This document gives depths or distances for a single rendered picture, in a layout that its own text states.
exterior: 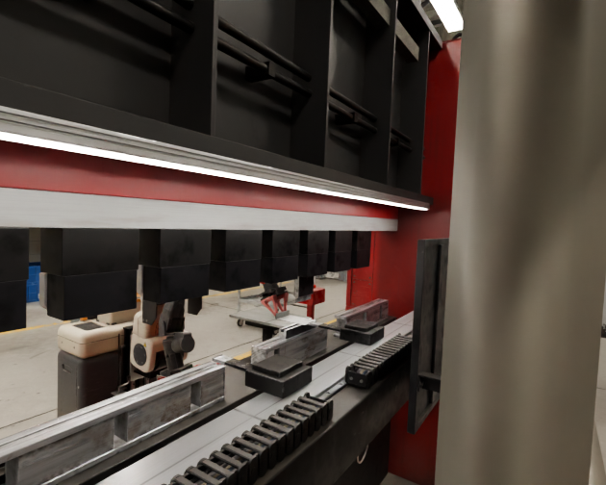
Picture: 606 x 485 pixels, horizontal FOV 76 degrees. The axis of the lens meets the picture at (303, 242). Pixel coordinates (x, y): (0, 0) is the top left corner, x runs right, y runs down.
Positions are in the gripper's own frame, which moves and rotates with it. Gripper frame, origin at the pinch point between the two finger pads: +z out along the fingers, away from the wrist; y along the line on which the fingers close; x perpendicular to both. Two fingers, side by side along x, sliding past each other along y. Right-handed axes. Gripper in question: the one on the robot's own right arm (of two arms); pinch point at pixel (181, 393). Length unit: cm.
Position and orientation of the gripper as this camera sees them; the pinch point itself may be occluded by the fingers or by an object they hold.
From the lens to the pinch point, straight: 155.8
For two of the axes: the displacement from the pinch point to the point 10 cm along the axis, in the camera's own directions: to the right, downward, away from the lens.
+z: 2.2, 9.7, -0.6
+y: 8.9, -2.2, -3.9
